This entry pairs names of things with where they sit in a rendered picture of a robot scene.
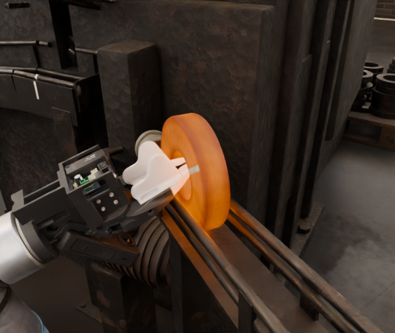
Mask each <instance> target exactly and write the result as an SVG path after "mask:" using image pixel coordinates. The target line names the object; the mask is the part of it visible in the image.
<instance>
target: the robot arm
mask: <svg viewBox="0 0 395 333"><path fill-rule="evenodd" d="M90 152H92V154H90V155H88V156H86V157H84V158H82V159H80V160H78V161H76V162H74V163H72V161H74V160H75V159H78V158H79V157H82V156H83V155H86V154H87V153H90ZM58 165H59V169H60V170H59V171H58V172H57V175H58V178H59V179H58V180H56V181H54V182H52V183H50V184H48V185H46V186H44V187H42V188H40V189H39V190H37V191H35V192H33V193H31V194H29V195H26V194H25V192H24V191H23V190H20V191H18V192H16V193H14V194H13V195H11V199H12V201H13V202H14V205H13V208H12V211H10V212H8V213H6V214H4V215H2V216H0V333H49V332H48V330H47V328H46V327H45V326H44V325H43V323H42V320H41V319H40V317H39V316H38V315H37V314H36V313H35V312H34V311H32V310H31V309H30V308H29V307H28V306H27V305H26V304H25V302H24V301H23V300H22V299H21V298H20V297H19V296H18V295H17V294H16V293H15V292H14V291H13V289H12V288H11V287H10V285H12V284H14V283H16V282H18V281H20V280H21V279H23V278H25V277H27V276H29V275H30V274H33V273H34V272H36V271H38V270H40V269H41V268H43V267H44V266H45V265H46V263H48V262H50V261H52V260H54V259H55V258H57V257H59V250H64V251H67V252H72V253H75V254H79V255H82V256H87V257H89V258H94V259H97V260H102V261H105V262H109V263H113V264H117V265H120V266H125V267H128V268H130V267H132V266H133V264H134V262H135V261H136V260H137V259H138V257H139V255H140V254H141V253H140V251H139V249H138V247H137V246H136V243H135V241H134V239H133V238H132V237H131V235H127V234H125V233H126V232H128V231H129V230H130V229H132V228H134V227H136V226H138V225H141V224H143V223H145V222H146V221H148V220H150V219H151V218H153V217H154V216H155V215H156V214H157V213H158V212H160V211H161V210H162V209H163V208H164V207H165V206H166V205H167V204H168V203H169V202H170V201H171V200H172V199H173V198H174V195H175V194H176V193H177V192H178V191H179V190H180V189H181V187H183V185H184V184H185V182H186V181H187V179H188V178H189V177H190V174H189V171H188V167H187V164H186V162H185V160H184V158H183V157H182V158H178V159H172V160H170V159H169V158H168V157H167V156H166V155H165V154H164V153H163V151H162V150H161V149H160V148H159V146H158V145H157V144H156V143H155V142H153V141H146V142H144V143H142V144H141V145H140V146H139V152H138V160H137V162H136V163H135V164H134V165H131V166H129V167H127V168H126V169H125V170H124V172H123V174H122V175H121V176H118V174H115V171H116V170H115V168H114V166H113V165H112V163H111V161H110V159H109V158H108V156H107V155H105V153H104V151H103V150H102V149H100V147H99V145H95V146H94V147H91V148H90V149H87V150H85V151H83V152H81V153H79V154H77V155H75V156H73V157H71V158H69V159H67V160H65V161H63V162H61V163H59V164H58ZM132 196H133V197H134V198H135V199H136V200H135V201H133V200H130V198H131V197H132ZM123 231H124V232H125V233H122V232H123Z"/></svg>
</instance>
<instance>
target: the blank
mask: <svg viewBox="0 0 395 333"><path fill-rule="evenodd" d="M161 150H162V151H163V153H164V154H165V155H166V156H167V157H168V158H169V159H170V160H172V159H178V158H182V157H183V158H184V160H185V162H186V164H187V167H188V171H189V174H190V177H189V178H188V179H187V181H186V182H185V184H184V185H183V187H181V189H180V190H179V191H178V192H177V193H176V194H175V196H176V197H177V198H178V200H179V201H180V202H181V203H182V205H183V206H184V207H185V208H186V209H187V210H188V211H189V213H190V214H191V215H192V217H193V218H194V219H195V220H196V221H197V222H198V223H199V225H200V226H201V227H202V228H203V230H204V231H208V230H212V229H215V228H217V227H220V226H221V225H222V224H223V223H224V222H225V221H226V219H227V216H228V214H229V208H230V199H231V193H230V183H229V174H228V170H227V165H226V162H225V157H224V154H223V151H222V148H221V146H220V143H219V141H218V139H217V136H216V135H215V132H214V131H213V129H212V128H211V126H210V125H209V124H208V122H207V121H206V120H205V119H204V118H203V117H202V116H200V115H199V114H195V113H189V114H181V115H177V116H171V117H169V118H168V119H167V120H166V122H165V123H164V126H163V128H162V135H161Z"/></svg>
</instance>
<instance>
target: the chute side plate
mask: <svg viewBox="0 0 395 333"><path fill-rule="evenodd" d="M34 81H35V82H36V88H37V91H38V96H39V99H37V96H36V91H35V87H34ZM52 107H54V108H58V109H61V110H65V111H68V112H70V113H71V117H72V122H73V125H74V126H77V127H79V126H80V124H79V117H78V112H77V105H76V100H75V93H74V89H72V88H69V87H63V86H60V85H55V84H51V83H46V82H43V81H37V80H34V79H29V78H26V77H20V76H17V75H6V74H0V108H9V109H14V110H22V111H25V112H29V113H32V114H36V115H39V116H43V117H46V118H50V119H53V120H54V116H53V112H52Z"/></svg>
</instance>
